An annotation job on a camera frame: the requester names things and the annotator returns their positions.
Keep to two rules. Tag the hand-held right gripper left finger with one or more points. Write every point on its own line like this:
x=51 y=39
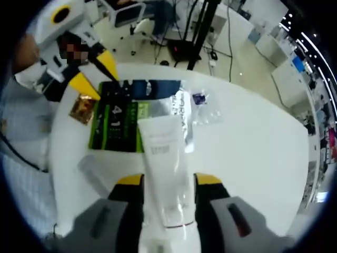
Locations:
x=113 y=221

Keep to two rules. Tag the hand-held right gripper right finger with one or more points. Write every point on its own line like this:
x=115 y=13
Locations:
x=223 y=224

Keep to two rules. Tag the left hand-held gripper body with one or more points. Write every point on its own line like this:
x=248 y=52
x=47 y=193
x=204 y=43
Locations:
x=73 y=23

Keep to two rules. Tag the gold skincare sachet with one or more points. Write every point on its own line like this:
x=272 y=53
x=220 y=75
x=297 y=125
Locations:
x=81 y=109

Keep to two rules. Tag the green black skincare sachet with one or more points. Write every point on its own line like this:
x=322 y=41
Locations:
x=116 y=131

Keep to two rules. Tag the white skincare tube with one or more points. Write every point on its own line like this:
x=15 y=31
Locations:
x=163 y=158

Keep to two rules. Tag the silver purple skincare sachet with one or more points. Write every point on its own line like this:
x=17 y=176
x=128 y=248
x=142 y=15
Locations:
x=208 y=110

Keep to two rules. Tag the blue storage box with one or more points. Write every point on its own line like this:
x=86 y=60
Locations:
x=298 y=64

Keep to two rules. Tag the white office chair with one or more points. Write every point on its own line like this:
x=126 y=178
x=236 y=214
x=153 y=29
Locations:
x=126 y=15

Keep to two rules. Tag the person's striped shirt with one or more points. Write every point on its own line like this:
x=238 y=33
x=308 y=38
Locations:
x=23 y=118

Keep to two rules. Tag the black box red light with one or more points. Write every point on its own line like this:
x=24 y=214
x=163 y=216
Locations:
x=184 y=50

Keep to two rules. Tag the black laptop stand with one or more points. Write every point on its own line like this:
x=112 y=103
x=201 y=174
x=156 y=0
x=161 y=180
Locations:
x=202 y=31

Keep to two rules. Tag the white power strip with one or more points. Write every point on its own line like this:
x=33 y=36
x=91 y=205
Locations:
x=213 y=60

